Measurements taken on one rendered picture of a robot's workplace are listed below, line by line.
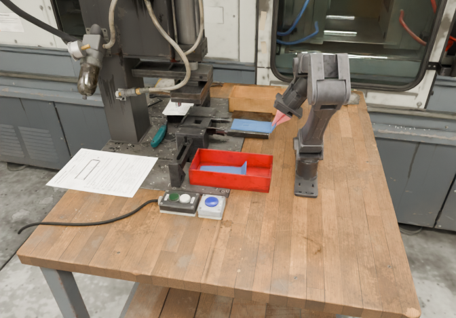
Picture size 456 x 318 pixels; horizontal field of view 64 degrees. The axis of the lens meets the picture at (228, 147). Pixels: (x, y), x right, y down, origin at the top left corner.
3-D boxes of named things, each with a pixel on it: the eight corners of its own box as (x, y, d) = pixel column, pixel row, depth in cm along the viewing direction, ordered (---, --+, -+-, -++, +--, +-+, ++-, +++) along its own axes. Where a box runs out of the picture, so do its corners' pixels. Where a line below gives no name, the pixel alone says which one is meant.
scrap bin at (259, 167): (269, 193, 111) (269, 177, 108) (189, 184, 115) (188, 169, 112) (272, 169, 121) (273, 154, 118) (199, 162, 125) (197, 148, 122)
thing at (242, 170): (245, 182, 115) (245, 174, 114) (197, 180, 116) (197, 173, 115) (246, 168, 121) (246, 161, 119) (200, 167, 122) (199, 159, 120)
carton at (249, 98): (288, 118, 151) (290, 101, 146) (228, 114, 155) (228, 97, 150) (290, 104, 161) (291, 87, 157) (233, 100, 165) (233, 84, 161)
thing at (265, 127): (275, 133, 123) (275, 125, 122) (230, 129, 126) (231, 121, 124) (277, 123, 129) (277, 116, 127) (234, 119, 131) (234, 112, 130)
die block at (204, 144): (204, 155, 128) (203, 137, 124) (177, 153, 130) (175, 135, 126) (216, 127, 144) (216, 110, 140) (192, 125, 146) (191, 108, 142)
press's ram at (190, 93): (204, 112, 118) (198, 17, 101) (128, 106, 122) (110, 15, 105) (216, 89, 132) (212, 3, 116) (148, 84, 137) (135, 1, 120)
